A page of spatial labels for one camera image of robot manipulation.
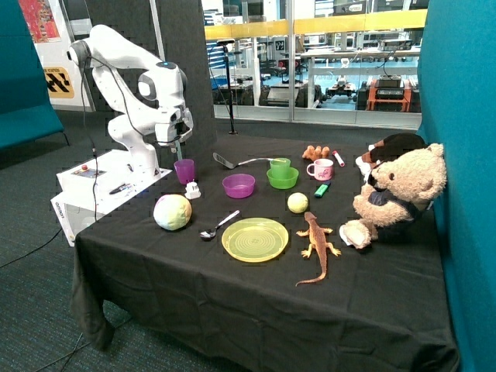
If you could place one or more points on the teal sofa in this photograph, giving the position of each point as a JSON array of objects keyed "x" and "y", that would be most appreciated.
[{"x": 26, "y": 111}]

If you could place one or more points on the red wall poster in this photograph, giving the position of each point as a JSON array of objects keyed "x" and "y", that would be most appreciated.
[{"x": 39, "y": 18}]

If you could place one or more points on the teal partition wall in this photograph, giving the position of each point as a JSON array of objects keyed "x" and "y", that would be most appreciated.
[{"x": 456, "y": 73}]

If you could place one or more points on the pastel plush ball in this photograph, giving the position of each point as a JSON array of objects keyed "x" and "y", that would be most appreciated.
[{"x": 172, "y": 212}]

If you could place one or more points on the yellow black sign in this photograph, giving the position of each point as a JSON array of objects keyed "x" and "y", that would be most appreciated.
[{"x": 58, "y": 83}]

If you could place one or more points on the white lab workbench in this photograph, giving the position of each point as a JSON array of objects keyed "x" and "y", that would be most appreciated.
[{"x": 335, "y": 76}]

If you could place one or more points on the white power adapter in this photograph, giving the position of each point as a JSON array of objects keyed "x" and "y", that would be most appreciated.
[{"x": 192, "y": 191}]

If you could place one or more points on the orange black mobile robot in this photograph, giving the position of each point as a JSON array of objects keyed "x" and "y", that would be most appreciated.
[{"x": 389, "y": 93}]

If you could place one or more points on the green plastic cup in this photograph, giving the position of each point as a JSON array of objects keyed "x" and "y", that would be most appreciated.
[{"x": 280, "y": 168}]

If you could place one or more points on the yellow tennis ball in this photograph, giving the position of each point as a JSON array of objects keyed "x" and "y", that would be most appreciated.
[{"x": 297, "y": 202}]

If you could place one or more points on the brown white plush dog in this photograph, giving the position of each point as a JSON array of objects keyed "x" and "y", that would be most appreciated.
[{"x": 388, "y": 149}]

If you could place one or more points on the green highlighter pen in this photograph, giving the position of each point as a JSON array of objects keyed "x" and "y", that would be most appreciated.
[{"x": 322, "y": 189}]

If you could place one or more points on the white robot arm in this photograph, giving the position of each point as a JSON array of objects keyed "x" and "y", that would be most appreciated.
[{"x": 146, "y": 93}]

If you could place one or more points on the orange toy figure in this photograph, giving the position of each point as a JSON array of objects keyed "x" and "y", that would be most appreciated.
[{"x": 316, "y": 152}]

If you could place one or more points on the yellow plastic plate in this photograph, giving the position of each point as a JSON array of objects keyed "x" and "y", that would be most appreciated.
[{"x": 255, "y": 240}]

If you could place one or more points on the purple plastic cup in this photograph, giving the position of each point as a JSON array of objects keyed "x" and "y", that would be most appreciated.
[{"x": 185, "y": 170}]

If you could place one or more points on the black tablecloth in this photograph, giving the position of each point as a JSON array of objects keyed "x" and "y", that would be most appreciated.
[{"x": 381, "y": 309}]

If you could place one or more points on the metal spoon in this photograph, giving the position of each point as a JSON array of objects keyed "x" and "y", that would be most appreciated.
[{"x": 211, "y": 233}]

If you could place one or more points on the white robot control box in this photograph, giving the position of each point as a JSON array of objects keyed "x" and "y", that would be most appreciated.
[{"x": 95, "y": 188}]

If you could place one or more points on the grey slotted spatula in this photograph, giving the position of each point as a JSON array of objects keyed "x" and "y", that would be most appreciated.
[{"x": 224, "y": 162}]

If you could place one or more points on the pink printed mug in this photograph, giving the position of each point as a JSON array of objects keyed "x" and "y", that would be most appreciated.
[{"x": 321, "y": 169}]

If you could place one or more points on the green plastic bowl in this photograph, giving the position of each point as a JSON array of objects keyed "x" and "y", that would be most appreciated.
[{"x": 283, "y": 183}]

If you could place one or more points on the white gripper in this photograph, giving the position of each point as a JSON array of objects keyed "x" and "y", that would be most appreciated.
[{"x": 176, "y": 128}]

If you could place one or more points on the red white marker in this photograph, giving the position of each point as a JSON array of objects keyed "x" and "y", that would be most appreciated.
[{"x": 339, "y": 159}]

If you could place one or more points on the beige teddy bear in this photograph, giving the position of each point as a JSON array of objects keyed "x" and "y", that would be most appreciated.
[{"x": 396, "y": 194}]

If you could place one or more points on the orange toy lizard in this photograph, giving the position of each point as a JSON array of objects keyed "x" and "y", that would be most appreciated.
[{"x": 317, "y": 242}]

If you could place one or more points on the purple plastic bowl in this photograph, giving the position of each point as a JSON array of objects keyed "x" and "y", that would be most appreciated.
[{"x": 239, "y": 185}]

